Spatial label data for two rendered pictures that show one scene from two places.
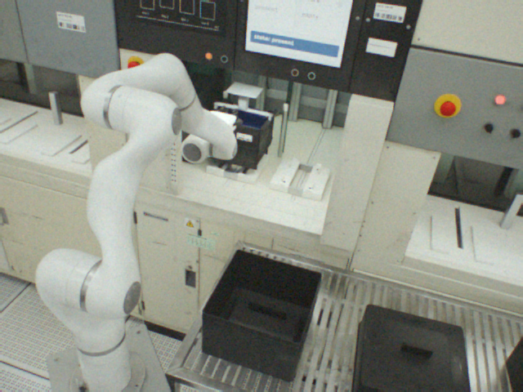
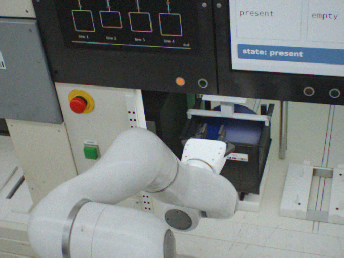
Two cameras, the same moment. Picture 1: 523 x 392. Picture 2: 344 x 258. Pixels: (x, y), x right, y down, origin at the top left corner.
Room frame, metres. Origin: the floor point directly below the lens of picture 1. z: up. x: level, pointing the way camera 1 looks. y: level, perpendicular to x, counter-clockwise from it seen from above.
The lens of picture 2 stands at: (0.32, 0.10, 2.06)
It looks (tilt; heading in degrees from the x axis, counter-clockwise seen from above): 36 degrees down; 7
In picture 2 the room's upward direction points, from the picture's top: 7 degrees counter-clockwise
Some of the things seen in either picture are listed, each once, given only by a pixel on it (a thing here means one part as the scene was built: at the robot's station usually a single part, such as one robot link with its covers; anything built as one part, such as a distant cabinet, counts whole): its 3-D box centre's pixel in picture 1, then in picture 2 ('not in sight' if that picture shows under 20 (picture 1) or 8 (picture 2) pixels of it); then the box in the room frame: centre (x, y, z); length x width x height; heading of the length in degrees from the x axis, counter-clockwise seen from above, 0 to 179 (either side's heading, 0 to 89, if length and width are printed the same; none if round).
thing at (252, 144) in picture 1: (241, 126); (229, 136); (1.64, 0.11, 1.06); 0.24 x 0.20 x 0.32; 76
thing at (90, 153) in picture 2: not in sight; (91, 152); (1.42, 0.45, 1.20); 0.03 x 0.02 x 0.03; 76
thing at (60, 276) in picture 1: (82, 297); not in sight; (0.69, 0.38, 1.07); 0.19 x 0.12 x 0.24; 76
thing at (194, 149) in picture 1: (202, 143); (188, 199); (1.24, 0.20, 1.19); 0.13 x 0.09 x 0.08; 167
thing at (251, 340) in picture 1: (262, 311); not in sight; (0.90, -0.04, 0.85); 0.28 x 0.28 x 0.17; 76
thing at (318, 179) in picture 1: (301, 177); (320, 191); (1.58, -0.15, 0.89); 0.22 x 0.21 x 0.04; 166
